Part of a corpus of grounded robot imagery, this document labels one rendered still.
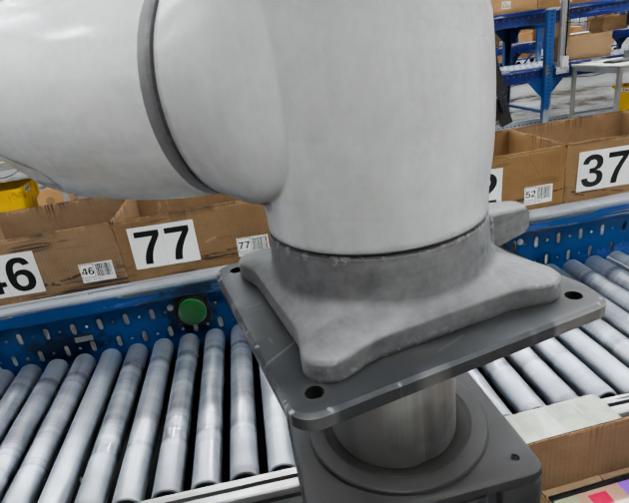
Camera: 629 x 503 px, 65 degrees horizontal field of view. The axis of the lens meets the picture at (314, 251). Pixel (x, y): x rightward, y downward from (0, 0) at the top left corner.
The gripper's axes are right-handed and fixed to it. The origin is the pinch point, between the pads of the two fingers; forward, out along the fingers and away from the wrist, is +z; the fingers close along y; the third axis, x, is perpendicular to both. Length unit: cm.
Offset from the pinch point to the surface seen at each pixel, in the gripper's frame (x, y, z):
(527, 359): -28, 43, 34
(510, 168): -1.5, 0.3, 15.4
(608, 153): 24.2, 0.4, 25.3
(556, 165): 10.3, 0.1, 21.2
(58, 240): -108, 0, -25
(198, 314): -89, 8, 6
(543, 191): 4.8, 0.3, 26.1
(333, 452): -59, 88, -12
